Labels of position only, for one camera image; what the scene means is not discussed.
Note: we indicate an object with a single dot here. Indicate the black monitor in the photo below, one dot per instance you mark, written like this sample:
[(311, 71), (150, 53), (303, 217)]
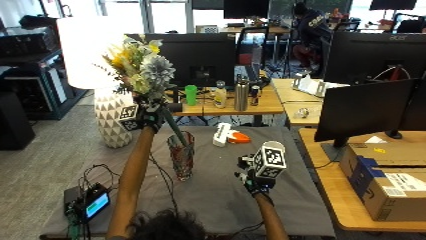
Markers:
[(363, 110), (245, 8), (392, 4), (199, 58), (377, 56)]

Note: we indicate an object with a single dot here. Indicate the white marker cube glove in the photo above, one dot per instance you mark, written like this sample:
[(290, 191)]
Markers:
[(128, 117), (269, 160)]

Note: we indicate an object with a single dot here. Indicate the black office chair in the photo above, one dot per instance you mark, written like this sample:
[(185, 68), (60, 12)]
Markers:
[(253, 46)]

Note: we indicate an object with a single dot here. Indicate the black equipment rack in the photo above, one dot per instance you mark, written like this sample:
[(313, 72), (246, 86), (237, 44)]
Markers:
[(30, 73)]

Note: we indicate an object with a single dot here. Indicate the shiny crumpled wrapper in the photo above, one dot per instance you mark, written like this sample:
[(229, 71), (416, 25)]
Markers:
[(301, 112)]

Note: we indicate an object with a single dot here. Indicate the clear glass vase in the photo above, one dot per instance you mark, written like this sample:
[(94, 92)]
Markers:
[(181, 155)]

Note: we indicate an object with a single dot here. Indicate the white marker cube right glove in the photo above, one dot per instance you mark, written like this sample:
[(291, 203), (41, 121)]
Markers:
[(269, 160)]

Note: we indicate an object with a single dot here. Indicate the cardboard box with labels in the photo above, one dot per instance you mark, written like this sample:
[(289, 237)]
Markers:
[(390, 180)]

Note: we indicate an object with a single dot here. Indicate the white and orange tool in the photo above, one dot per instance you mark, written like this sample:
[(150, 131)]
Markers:
[(227, 135)]

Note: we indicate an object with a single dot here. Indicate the white device on desk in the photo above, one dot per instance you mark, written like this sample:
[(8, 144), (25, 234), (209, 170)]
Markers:
[(313, 85)]

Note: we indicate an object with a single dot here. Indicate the green plastic cup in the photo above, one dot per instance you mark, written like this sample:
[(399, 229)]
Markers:
[(190, 95)]

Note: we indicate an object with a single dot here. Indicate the black electronic box with screen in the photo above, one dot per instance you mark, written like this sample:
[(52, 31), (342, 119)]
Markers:
[(90, 203)]

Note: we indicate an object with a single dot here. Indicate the clear bottle yellow liquid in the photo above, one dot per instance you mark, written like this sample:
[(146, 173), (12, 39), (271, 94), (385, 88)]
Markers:
[(219, 95)]

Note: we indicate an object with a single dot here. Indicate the wooden desk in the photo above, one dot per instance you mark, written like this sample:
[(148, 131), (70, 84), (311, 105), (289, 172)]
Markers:
[(230, 103), (297, 100), (354, 200)]

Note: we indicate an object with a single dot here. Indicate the person's right hand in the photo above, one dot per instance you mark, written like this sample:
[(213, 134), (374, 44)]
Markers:
[(255, 181)]

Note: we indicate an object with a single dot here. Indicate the person's left hand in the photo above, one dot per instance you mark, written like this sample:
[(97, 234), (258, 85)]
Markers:
[(150, 117)]

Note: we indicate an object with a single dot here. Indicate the artificial flower bouquet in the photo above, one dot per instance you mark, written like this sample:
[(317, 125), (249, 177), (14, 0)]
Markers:
[(141, 71)]

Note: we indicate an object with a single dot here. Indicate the grey table cloth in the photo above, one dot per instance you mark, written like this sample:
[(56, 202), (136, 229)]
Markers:
[(213, 186)]

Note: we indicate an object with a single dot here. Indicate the dark drink can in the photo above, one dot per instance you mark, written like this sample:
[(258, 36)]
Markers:
[(254, 96)]

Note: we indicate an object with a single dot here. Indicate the steel water bottle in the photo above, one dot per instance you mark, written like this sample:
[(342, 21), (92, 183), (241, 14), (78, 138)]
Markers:
[(241, 95)]

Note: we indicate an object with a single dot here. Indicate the white marker cube left glove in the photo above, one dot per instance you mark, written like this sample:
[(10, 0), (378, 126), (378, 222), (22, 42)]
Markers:
[(128, 117)]

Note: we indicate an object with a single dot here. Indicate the white patterned floor lamp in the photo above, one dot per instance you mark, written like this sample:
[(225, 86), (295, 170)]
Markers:
[(100, 66)]

